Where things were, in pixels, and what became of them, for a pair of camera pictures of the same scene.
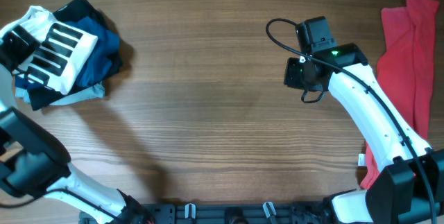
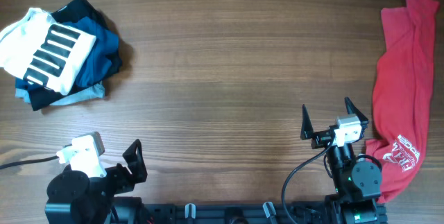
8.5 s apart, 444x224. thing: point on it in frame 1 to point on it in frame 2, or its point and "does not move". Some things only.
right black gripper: [290, 79] to [320, 139]
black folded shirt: [76, 9] does not move
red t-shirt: [406, 68] does not move
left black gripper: [21, 50] to [136, 158]
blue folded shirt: [101, 60] does not move
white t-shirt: [62, 51] does not move
